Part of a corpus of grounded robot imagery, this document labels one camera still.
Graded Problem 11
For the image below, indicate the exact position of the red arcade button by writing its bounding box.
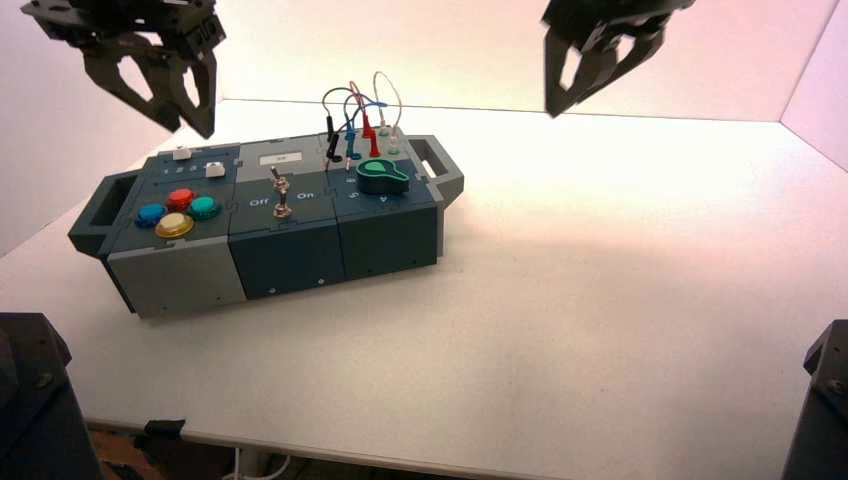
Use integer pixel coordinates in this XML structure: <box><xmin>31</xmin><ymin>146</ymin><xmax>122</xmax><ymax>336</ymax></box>
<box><xmin>165</xmin><ymin>188</ymin><xmax>198</xmax><ymax>213</ymax></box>

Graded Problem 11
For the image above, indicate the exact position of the green arcade button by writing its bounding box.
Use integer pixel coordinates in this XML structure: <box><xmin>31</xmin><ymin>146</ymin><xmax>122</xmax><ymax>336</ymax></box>
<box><xmin>188</xmin><ymin>195</ymin><xmax>223</xmax><ymax>223</ymax></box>

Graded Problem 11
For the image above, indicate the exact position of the white cable under table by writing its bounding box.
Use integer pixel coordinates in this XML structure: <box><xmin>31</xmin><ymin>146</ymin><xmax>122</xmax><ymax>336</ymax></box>
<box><xmin>221</xmin><ymin>450</ymin><xmax>293</xmax><ymax>480</ymax></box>

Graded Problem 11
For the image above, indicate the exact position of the red banana plug cable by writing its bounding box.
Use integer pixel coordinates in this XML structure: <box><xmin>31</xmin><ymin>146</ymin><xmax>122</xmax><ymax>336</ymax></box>
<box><xmin>347</xmin><ymin>80</ymin><xmax>383</xmax><ymax>160</ymax></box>

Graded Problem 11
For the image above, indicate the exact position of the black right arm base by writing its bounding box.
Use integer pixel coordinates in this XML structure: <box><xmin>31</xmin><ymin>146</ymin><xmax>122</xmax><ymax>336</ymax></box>
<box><xmin>781</xmin><ymin>319</ymin><xmax>848</xmax><ymax>480</ymax></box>

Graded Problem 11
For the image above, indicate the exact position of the blue banana plug cable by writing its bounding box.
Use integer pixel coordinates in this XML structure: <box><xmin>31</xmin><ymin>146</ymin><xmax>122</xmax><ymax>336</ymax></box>
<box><xmin>341</xmin><ymin>94</ymin><xmax>390</xmax><ymax>176</ymax></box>

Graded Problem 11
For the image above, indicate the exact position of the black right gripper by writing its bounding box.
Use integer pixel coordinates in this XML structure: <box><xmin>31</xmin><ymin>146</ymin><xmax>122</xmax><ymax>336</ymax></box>
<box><xmin>539</xmin><ymin>0</ymin><xmax>697</xmax><ymax>119</ymax></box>

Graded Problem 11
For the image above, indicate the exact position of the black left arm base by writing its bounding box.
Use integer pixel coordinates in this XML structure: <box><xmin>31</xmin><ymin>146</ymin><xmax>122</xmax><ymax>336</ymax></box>
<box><xmin>0</xmin><ymin>312</ymin><xmax>105</xmax><ymax>480</ymax></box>

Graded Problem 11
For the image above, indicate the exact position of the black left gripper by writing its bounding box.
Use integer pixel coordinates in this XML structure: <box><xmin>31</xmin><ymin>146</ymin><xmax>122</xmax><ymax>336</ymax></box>
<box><xmin>19</xmin><ymin>0</ymin><xmax>227</xmax><ymax>140</ymax></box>

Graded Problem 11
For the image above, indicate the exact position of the white banana plug cable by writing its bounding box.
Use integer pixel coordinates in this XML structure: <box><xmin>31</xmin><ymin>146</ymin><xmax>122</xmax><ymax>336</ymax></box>
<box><xmin>371</xmin><ymin>70</ymin><xmax>405</xmax><ymax>158</ymax></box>

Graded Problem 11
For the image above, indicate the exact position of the grey and blue task box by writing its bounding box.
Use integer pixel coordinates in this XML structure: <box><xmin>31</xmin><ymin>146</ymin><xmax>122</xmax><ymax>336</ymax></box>
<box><xmin>67</xmin><ymin>134</ymin><xmax>465</xmax><ymax>320</ymax></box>

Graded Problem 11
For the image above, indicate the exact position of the blue arcade button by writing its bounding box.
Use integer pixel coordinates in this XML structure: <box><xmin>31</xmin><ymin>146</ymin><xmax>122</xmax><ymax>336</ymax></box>
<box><xmin>135</xmin><ymin>202</ymin><xmax>169</xmax><ymax>230</ymax></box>

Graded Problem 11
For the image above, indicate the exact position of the metal toggle switch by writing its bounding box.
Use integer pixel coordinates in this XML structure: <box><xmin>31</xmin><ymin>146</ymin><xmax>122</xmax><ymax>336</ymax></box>
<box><xmin>268</xmin><ymin>166</ymin><xmax>295</xmax><ymax>221</ymax></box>

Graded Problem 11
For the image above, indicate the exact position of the green rotary knob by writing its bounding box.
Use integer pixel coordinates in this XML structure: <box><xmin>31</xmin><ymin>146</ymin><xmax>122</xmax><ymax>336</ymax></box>
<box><xmin>354</xmin><ymin>158</ymin><xmax>413</xmax><ymax>197</ymax></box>

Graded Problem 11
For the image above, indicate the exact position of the yellow arcade button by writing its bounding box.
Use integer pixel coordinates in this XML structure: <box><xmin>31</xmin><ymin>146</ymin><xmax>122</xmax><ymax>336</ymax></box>
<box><xmin>154</xmin><ymin>211</ymin><xmax>197</xmax><ymax>240</ymax></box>

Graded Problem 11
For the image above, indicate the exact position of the black table clamp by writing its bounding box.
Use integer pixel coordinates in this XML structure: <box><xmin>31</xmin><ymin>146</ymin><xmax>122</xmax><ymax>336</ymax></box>
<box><xmin>132</xmin><ymin>418</ymin><xmax>191</xmax><ymax>460</ymax></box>

